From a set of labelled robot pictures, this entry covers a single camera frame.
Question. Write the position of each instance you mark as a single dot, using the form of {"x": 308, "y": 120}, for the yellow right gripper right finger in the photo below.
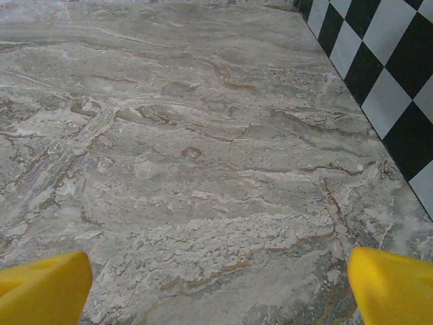
{"x": 395, "y": 291}

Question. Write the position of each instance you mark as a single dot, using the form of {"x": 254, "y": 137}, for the black white checkerboard board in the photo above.
{"x": 379, "y": 61}

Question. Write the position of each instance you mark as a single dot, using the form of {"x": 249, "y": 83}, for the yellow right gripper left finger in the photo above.
{"x": 44, "y": 291}

